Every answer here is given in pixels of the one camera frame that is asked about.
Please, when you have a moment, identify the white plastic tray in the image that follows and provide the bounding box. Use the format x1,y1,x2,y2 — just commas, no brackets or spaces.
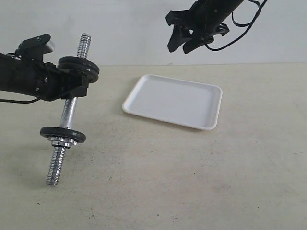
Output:
122,74,223,130

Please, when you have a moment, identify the black weight plate end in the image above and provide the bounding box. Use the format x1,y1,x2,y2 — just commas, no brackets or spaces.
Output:
40,126,86,143
58,63,99,83

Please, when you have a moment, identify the black weight plate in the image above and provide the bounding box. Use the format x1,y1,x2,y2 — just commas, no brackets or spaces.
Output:
58,56,100,74

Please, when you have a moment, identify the chrome star collar nut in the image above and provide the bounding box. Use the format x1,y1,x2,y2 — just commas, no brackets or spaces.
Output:
47,136,77,149

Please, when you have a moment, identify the chrome threaded dumbbell bar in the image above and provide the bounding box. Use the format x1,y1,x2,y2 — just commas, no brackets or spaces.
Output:
46,33,91,186

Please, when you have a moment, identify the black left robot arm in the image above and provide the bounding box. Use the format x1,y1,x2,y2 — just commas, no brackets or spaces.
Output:
0,54,99,102

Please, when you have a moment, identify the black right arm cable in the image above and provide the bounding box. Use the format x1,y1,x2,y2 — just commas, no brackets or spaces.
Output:
206,0,269,51

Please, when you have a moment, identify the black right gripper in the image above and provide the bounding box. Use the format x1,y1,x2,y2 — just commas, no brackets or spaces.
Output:
165,0,230,54

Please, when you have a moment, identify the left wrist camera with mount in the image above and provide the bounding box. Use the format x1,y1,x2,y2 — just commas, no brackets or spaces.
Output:
15,34,55,62

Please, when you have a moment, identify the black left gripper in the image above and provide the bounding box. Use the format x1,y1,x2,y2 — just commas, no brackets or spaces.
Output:
33,61,89,101

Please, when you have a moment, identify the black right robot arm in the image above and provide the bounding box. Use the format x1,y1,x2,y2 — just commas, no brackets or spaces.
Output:
165,0,243,54

